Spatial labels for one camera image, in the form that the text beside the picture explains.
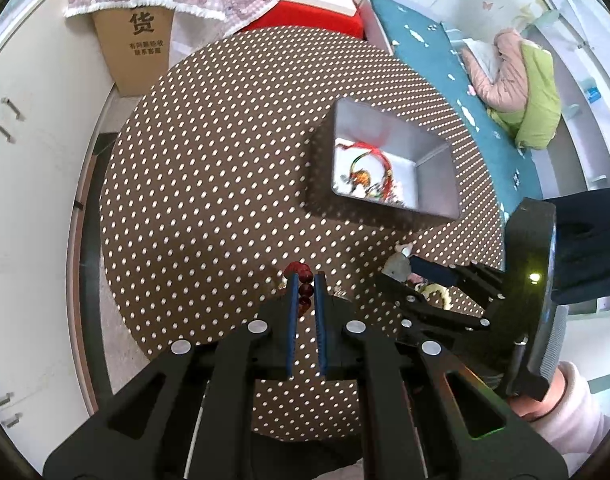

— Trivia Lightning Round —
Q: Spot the cardboard box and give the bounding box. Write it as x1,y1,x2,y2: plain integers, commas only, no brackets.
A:
91,7,176,97

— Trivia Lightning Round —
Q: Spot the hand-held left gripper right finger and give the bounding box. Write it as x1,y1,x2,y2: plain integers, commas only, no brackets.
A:
314,272,569,480

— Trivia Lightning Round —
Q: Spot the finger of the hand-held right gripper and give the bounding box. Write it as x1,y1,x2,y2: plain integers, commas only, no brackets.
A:
381,274,491,341
409,255,506,306

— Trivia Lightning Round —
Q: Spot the green blanket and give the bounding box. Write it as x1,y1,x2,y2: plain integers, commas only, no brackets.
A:
500,42,561,150

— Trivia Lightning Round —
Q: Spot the person's right hand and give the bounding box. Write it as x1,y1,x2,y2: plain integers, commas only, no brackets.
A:
510,362,566,423

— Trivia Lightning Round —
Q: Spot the round brown polka-dot table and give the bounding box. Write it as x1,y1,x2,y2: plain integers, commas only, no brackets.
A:
99,27,509,449

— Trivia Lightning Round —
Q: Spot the red string bracelet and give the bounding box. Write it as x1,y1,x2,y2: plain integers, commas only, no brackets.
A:
335,137,412,209

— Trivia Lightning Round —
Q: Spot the dark red bead bracelet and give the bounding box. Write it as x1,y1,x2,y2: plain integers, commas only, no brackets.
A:
283,261,316,319

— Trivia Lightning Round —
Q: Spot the pink quilted jacket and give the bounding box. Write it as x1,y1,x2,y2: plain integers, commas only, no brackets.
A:
460,30,536,114

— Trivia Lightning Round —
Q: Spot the white pillow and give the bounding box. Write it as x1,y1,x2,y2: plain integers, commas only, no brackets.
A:
461,35,502,86

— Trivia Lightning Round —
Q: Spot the cream bead bracelet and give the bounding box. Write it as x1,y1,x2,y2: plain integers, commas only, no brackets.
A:
418,283,454,310

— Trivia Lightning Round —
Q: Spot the white base cabinet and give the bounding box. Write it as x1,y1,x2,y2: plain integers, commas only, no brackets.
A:
0,0,122,433

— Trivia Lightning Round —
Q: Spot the pale green jade pendant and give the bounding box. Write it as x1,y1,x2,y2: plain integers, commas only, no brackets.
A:
384,252,414,281

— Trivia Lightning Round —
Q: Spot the teal bed sheet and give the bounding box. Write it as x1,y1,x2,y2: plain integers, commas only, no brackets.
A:
370,0,544,212

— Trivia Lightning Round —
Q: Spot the silver tin box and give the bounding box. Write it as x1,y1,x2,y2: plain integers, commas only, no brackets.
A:
305,97,461,221

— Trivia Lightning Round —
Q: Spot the red ottoman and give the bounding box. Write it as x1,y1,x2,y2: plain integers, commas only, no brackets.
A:
234,0,366,42

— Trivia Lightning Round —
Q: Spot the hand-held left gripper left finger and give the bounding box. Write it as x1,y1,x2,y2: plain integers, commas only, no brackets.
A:
44,273,300,480

